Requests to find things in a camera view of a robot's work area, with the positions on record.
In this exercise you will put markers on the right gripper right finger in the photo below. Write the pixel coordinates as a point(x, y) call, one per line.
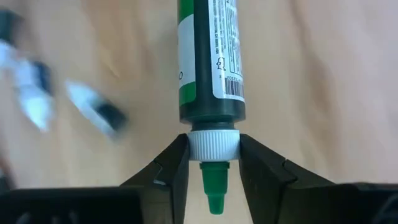
point(264, 186)

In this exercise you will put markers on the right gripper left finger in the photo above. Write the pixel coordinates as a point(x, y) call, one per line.
point(168, 186)

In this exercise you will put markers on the large green coloring bottle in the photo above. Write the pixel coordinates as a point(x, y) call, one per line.
point(205, 77)

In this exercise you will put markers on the small brown coloring bottle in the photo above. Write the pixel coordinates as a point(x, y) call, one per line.
point(93, 105)

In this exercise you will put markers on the small dark green coloring bottle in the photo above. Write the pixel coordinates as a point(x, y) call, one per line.
point(34, 93)

